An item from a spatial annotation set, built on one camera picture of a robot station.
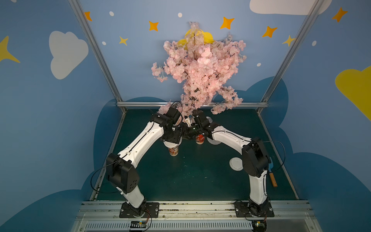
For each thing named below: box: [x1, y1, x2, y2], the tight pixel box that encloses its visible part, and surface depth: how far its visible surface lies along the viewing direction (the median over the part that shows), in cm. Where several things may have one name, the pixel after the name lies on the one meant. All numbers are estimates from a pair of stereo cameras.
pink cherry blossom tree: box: [151, 21, 247, 120], surface depth 75 cm
